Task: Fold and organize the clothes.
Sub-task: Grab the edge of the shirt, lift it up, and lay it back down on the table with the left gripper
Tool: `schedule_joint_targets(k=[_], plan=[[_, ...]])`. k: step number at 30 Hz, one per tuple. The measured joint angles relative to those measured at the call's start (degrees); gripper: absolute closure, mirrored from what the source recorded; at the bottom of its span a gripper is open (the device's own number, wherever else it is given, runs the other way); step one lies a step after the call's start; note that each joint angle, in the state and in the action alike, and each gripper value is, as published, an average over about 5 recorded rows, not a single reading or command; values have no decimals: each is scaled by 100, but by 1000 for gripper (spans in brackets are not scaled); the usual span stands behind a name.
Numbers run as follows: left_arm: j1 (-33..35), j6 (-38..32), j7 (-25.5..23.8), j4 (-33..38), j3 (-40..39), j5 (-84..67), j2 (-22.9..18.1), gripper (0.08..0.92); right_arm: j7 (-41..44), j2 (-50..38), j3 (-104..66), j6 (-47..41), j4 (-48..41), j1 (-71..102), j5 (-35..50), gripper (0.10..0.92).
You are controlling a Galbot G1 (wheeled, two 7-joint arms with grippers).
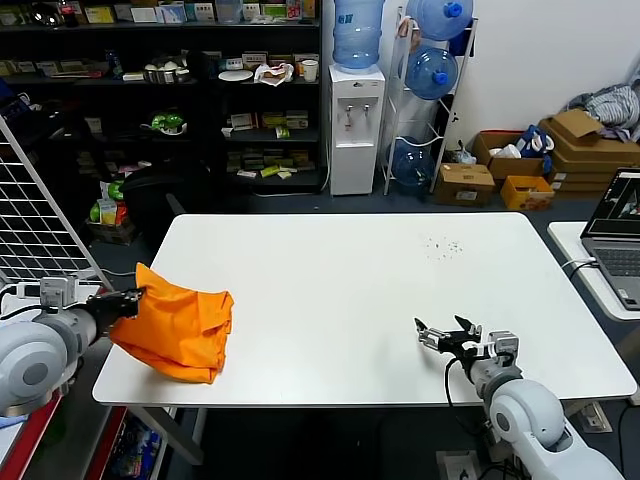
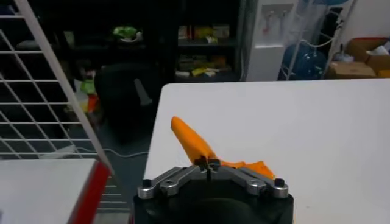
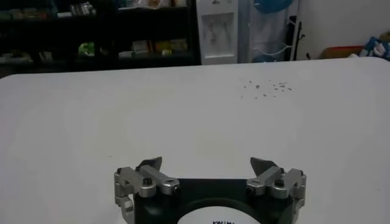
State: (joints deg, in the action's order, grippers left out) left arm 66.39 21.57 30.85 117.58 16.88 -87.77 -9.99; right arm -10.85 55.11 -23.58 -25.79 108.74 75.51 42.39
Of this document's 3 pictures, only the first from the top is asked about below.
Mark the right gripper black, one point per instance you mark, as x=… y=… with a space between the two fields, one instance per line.
x=467 y=347

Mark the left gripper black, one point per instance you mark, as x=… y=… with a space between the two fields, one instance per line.
x=112 y=310

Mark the orange t-shirt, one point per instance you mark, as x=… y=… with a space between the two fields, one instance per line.
x=175 y=330

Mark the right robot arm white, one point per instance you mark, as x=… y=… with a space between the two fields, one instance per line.
x=530 y=420

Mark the pile of striped clothes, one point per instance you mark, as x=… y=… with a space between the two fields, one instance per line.
x=612 y=105

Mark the box of snack bags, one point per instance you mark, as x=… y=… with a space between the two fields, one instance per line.
x=107 y=215

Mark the black office chair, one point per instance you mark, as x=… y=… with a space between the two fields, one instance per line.
x=160 y=195

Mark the white box with black mark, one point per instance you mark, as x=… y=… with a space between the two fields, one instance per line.
x=457 y=467

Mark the closed brown cardboard box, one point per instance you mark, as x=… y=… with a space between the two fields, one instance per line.
x=462 y=185

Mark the small white side table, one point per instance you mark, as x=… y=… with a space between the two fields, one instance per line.
x=567 y=240

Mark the yellow cardboard box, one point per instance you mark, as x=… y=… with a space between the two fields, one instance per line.
x=527 y=195

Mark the red-edged white table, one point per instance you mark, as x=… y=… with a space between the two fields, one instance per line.
x=37 y=440

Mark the blue water jug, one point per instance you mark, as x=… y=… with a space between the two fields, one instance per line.
x=430 y=72
x=412 y=165
x=440 y=17

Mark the open brown cardboard box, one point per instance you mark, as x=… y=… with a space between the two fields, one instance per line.
x=515 y=167

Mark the green bag on shelf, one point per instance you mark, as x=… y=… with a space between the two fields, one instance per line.
x=167 y=122

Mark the grey laptop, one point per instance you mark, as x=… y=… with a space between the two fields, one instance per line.
x=617 y=260

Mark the white water dispenser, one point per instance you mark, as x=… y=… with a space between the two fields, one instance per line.
x=355 y=150

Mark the black shelving unit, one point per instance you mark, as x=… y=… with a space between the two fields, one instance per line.
x=210 y=100

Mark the stack of brown cardboard boxes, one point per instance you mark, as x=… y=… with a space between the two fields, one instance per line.
x=595 y=160

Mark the metal bowl with white balls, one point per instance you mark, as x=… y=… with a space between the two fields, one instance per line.
x=162 y=75

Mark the white plate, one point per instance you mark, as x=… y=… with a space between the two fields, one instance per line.
x=236 y=76

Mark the white metal jug rack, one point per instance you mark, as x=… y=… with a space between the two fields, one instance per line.
x=462 y=85

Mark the white plastic bag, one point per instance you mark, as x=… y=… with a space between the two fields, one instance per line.
x=272 y=75

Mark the white paper cup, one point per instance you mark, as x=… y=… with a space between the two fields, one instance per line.
x=310 y=72

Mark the upright blue water bottle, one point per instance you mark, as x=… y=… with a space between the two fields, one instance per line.
x=357 y=35

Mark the right wrist camera box grey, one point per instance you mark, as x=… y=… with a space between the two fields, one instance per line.
x=504 y=349

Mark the wrist camera box grey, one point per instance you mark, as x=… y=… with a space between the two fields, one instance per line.
x=57 y=292
x=504 y=349

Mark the left wrist camera box grey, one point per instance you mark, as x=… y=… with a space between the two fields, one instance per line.
x=57 y=292

